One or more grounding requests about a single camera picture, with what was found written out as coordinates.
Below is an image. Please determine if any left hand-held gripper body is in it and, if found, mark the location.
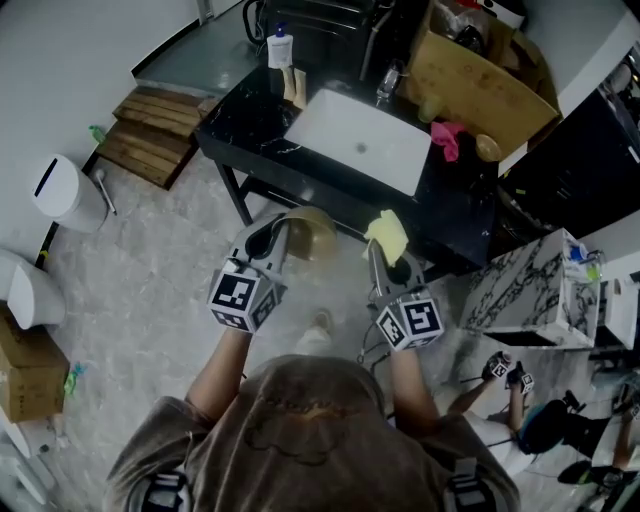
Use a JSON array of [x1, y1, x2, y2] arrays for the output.
[[206, 212, 291, 334]]

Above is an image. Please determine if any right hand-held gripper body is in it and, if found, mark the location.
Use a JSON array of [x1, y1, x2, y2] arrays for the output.
[[367, 249, 446, 353]]

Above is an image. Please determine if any yellow cloth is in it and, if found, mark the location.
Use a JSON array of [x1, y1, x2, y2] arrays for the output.
[[361, 209, 410, 268]]

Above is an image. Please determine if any brown bowl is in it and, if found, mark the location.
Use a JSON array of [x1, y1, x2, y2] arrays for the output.
[[280, 205, 339, 263]]

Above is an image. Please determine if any person's right forearm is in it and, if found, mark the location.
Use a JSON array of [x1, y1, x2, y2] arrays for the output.
[[386, 343, 442, 427]]

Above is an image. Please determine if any person's left forearm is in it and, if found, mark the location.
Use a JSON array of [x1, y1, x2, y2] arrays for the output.
[[185, 325, 252, 422]]

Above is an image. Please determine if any pink cloth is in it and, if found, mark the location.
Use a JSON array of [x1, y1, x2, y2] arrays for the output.
[[430, 120, 469, 163]]

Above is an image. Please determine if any small tan bowl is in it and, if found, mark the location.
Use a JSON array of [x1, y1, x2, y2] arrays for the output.
[[474, 133, 503, 163]]

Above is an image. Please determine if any person's leg and shoe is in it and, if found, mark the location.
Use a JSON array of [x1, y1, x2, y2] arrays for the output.
[[293, 309, 334, 357]]

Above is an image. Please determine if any black marble vanity counter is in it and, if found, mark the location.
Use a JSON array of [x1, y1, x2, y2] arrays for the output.
[[193, 63, 501, 274]]

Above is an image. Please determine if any white veined marble block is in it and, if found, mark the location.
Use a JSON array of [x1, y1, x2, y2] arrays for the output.
[[458, 228, 600, 350]]

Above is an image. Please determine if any white rectangular sink basin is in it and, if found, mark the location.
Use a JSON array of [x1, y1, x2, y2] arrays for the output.
[[283, 88, 433, 198]]

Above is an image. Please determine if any beige wooden brush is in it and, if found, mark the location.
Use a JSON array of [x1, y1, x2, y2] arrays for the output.
[[278, 66, 308, 110]]

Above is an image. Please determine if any green cup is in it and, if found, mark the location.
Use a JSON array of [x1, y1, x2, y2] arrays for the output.
[[418, 94, 444, 124]]

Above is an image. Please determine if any person's brown t-shirt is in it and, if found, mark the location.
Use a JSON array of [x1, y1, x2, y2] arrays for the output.
[[103, 353, 522, 512]]

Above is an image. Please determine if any metal toilet brush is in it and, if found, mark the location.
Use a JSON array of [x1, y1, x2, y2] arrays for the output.
[[91, 168, 119, 218]]

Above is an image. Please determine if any chrome faucet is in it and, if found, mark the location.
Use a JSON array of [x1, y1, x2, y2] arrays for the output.
[[374, 58, 407, 107]]

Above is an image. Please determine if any white soap pump bottle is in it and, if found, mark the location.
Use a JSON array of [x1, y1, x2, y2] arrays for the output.
[[265, 21, 294, 70]]

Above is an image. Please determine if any green plastic wrapper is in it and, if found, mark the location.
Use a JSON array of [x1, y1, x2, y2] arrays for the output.
[[63, 361, 90, 397]]

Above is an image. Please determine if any black appliance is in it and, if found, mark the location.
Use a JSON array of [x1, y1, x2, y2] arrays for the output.
[[242, 0, 399, 82]]

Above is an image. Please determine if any white trash bin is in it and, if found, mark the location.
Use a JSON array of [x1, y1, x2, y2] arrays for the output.
[[30, 153, 109, 235]]

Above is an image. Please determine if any large open cardboard box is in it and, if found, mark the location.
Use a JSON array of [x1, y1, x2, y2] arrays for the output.
[[397, 0, 562, 162]]

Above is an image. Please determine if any closed cardboard box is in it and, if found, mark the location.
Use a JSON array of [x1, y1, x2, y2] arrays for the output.
[[0, 308, 71, 425]]

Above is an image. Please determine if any black cabinet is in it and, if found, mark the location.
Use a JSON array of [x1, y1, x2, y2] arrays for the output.
[[498, 47, 640, 242]]

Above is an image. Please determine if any grey backpack strap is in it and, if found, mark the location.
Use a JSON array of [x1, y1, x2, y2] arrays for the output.
[[443, 456, 495, 512], [126, 469, 192, 512]]

